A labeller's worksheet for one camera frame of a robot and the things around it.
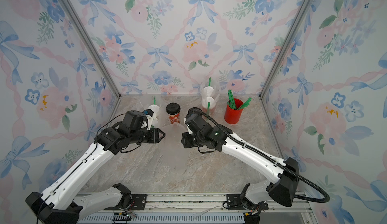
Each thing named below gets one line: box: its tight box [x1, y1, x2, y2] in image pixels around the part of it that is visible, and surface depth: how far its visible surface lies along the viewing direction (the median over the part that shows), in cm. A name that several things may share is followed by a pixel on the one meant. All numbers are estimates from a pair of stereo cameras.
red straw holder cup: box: [224, 98, 244, 125], surface depth 100 cm
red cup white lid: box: [203, 86, 215, 97], surface depth 100 cm
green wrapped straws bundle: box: [226, 89, 252, 111], surface depth 96 cm
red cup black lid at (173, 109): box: [165, 102, 181, 124], surface depth 92 cm
